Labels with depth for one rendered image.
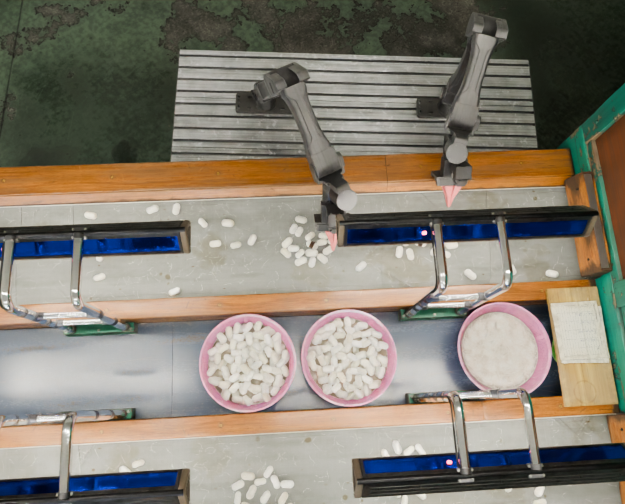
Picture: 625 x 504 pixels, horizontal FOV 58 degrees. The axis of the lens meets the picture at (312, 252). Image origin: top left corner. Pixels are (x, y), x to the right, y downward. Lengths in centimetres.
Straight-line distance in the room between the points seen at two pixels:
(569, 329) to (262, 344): 87
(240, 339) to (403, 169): 70
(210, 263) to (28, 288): 52
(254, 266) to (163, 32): 160
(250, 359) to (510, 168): 97
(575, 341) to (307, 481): 84
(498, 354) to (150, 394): 100
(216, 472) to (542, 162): 132
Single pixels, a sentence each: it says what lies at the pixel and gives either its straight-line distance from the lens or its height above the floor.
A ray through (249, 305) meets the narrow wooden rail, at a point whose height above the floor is 76.
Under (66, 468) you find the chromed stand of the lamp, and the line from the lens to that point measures 132.
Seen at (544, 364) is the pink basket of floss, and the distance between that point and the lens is 176.
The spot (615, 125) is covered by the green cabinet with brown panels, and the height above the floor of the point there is 98.
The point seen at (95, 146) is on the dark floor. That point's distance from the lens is 275.
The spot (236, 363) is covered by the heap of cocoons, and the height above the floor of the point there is 74.
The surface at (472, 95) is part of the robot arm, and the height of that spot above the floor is 103.
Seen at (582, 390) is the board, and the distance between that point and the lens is 177.
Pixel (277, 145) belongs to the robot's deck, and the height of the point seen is 67.
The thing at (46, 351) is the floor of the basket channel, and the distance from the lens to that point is 183.
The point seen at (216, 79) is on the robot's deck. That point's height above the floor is 66.
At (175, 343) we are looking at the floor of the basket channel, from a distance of 172.
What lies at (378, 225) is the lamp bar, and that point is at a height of 111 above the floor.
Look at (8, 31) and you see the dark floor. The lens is 320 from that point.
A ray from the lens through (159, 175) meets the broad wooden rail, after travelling 177.
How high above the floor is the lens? 236
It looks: 75 degrees down
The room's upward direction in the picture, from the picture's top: 8 degrees clockwise
